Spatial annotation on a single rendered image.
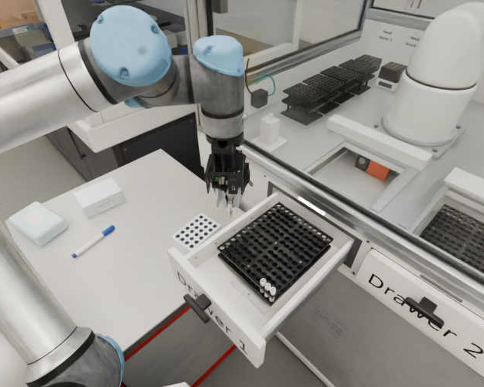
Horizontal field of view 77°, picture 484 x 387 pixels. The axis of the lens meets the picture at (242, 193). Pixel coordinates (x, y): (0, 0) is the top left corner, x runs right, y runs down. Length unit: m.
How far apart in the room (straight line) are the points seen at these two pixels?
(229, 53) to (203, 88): 0.06
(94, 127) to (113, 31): 0.90
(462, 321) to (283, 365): 0.96
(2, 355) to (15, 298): 1.30
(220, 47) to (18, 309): 0.51
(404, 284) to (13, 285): 0.72
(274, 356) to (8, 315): 1.18
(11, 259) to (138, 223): 0.47
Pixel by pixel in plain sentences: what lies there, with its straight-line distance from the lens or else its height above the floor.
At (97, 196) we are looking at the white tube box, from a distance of 1.08.
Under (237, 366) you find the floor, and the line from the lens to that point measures 1.55.
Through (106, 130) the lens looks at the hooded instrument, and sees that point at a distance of 1.27.
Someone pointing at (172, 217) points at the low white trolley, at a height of 0.76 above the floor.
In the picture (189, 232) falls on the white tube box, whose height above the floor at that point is 0.80.
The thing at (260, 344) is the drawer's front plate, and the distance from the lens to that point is 0.59.
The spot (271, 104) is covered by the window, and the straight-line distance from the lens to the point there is 0.75.
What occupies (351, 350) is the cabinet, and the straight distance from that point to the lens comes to 1.16.
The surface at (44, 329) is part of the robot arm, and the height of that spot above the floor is 0.99.
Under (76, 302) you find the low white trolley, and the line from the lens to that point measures 0.91.
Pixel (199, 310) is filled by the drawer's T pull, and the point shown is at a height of 0.91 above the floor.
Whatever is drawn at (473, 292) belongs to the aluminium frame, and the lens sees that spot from 0.71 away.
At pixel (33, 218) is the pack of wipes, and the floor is 0.81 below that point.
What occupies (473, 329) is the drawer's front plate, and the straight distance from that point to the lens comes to 0.76.
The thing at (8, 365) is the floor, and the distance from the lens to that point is 1.87.
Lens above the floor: 1.48
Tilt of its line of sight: 43 degrees down
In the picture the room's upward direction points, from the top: straight up
